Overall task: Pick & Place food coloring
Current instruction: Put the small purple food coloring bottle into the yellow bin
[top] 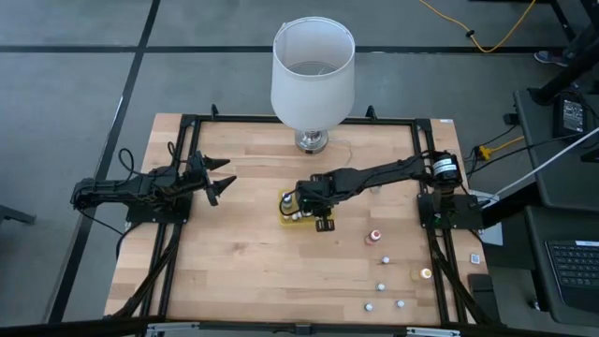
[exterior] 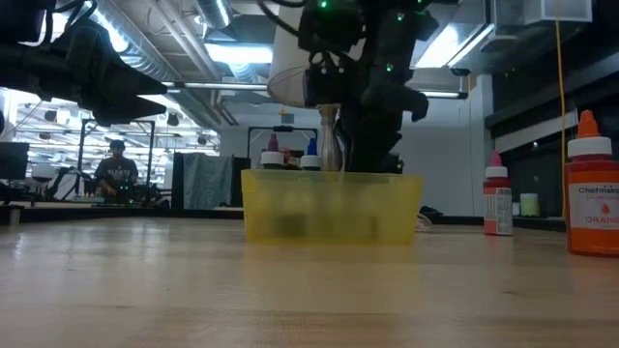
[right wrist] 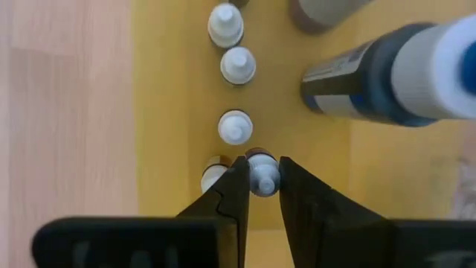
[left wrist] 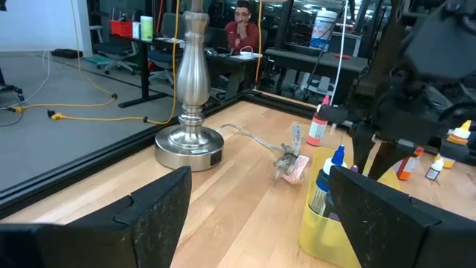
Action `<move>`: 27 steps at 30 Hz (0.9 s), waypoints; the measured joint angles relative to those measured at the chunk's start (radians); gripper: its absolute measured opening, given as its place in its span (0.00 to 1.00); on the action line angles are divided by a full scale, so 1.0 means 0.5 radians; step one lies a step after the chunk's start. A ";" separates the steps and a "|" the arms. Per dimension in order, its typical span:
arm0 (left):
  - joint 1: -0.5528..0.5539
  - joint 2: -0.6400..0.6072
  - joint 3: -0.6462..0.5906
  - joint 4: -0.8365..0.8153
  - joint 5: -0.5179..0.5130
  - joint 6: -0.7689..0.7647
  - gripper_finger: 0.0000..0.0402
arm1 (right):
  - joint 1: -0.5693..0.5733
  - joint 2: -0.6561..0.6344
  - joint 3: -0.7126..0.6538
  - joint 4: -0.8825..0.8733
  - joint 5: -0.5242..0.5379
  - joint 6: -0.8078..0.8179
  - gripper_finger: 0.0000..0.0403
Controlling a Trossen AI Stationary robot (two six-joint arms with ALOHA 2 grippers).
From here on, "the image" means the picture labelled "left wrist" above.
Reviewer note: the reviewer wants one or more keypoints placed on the silver table lamp white shade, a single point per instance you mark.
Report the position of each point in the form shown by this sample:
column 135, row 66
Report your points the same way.
column 191, row 93

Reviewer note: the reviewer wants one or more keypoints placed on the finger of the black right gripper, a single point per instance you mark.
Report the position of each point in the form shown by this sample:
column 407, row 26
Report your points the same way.
column 383, row 160
column 362, row 149

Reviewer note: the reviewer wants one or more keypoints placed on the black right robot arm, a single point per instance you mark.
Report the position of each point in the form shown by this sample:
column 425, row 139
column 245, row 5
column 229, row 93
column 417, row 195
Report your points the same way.
column 439, row 37

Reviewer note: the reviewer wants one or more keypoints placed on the black laptop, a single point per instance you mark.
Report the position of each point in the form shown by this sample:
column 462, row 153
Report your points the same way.
column 217, row 37

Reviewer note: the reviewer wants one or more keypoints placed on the small white-capped dropper bottle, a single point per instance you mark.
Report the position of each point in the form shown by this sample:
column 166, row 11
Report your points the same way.
column 434, row 171

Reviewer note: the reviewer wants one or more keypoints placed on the large orange food coloring bottle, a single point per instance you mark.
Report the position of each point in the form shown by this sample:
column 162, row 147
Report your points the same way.
column 407, row 167

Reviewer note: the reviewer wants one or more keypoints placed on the white wipes tub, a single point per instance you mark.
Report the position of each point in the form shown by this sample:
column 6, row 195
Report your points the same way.
column 323, row 30

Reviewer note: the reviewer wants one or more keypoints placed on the large yellow food coloring bottle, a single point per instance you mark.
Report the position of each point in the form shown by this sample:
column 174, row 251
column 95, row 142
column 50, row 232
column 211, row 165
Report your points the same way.
column 460, row 134

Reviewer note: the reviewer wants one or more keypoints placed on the office chair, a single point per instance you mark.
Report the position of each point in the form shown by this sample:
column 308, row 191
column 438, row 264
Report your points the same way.
column 165, row 37
column 115, row 56

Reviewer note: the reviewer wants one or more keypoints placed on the large pink food coloring bottle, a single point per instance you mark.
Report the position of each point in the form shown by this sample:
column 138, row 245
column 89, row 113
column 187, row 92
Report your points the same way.
column 317, row 130

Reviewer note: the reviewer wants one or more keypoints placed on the large blue food coloring bottle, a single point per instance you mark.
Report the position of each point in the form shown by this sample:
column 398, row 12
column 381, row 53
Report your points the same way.
column 327, row 178

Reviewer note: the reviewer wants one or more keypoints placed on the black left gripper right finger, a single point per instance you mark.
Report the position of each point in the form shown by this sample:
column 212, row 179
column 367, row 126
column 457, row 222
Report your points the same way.
column 379, row 231

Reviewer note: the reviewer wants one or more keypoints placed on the pale green canister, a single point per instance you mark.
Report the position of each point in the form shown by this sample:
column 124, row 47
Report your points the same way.
column 146, row 28

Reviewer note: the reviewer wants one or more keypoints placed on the black aluminium table frame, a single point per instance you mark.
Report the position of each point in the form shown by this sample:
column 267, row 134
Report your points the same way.
column 93, row 165

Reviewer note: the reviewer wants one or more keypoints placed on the black office desk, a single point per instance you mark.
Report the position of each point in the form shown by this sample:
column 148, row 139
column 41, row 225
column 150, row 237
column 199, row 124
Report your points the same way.
column 145, row 70
column 316, row 61

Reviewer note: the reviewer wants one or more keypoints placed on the black floor power strip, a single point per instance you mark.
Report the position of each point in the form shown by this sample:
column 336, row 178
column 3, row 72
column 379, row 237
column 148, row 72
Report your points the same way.
column 67, row 53

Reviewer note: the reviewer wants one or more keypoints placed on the yellow mat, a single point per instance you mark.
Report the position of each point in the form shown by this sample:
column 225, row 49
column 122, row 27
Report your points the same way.
column 323, row 238

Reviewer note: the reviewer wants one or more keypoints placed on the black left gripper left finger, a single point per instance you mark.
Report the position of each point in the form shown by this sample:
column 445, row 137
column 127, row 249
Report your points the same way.
column 160, row 208

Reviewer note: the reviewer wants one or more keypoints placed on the person at desk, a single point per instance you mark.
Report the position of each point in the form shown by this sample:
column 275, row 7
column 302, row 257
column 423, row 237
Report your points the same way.
column 241, row 33

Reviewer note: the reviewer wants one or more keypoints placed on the red plastic crate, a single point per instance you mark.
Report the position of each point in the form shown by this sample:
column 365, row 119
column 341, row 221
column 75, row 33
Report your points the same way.
column 121, row 29

